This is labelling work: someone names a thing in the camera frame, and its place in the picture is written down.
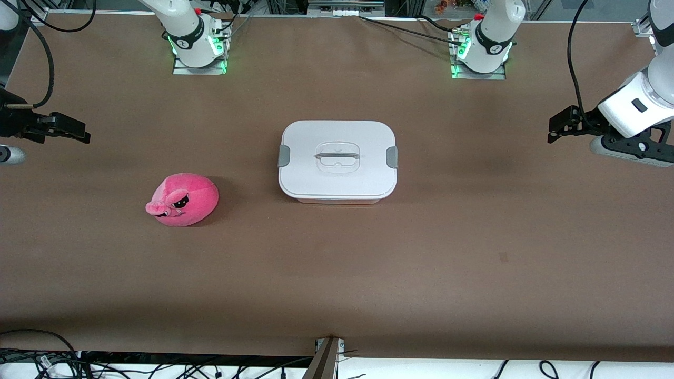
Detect pink plush toy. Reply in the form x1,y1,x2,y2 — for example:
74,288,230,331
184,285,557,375
145,173,220,227

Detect white box lid grey clips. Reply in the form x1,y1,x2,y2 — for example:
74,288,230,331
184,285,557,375
278,121,399,200

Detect pink plastic box base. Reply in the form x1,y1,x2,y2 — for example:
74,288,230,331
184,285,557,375
294,195,383,205

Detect colourful background objects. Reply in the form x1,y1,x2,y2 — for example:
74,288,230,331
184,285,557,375
434,0,475,14

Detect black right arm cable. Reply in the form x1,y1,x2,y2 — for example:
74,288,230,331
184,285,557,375
18,0,97,109

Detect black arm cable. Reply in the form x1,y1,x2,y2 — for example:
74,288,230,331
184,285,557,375
567,0,591,123
18,0,97,109

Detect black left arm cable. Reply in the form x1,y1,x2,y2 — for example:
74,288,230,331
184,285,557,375
567,0,591,123

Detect aluminium frame rail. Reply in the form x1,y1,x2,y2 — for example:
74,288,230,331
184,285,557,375
633,18,659,53

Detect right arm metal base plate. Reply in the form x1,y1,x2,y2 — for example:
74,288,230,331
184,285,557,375
173,53,229,75

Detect short black table cable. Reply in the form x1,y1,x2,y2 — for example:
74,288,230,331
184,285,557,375
419,15,457,32

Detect long black table cable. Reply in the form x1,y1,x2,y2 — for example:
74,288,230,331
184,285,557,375
359,15,465,46

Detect thin black base cable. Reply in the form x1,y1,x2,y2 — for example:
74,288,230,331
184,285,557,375
224,12,255,41

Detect black looping floor cable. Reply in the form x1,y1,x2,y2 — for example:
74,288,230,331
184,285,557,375
0,330,81,365

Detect metal frame bracket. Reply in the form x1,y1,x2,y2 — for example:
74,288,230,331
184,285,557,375
307,0,386,17

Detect metal post bracket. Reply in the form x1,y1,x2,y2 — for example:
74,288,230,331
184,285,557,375
315,337,346,362

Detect brown support post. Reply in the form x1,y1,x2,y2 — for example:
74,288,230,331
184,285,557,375
302,337,340,379

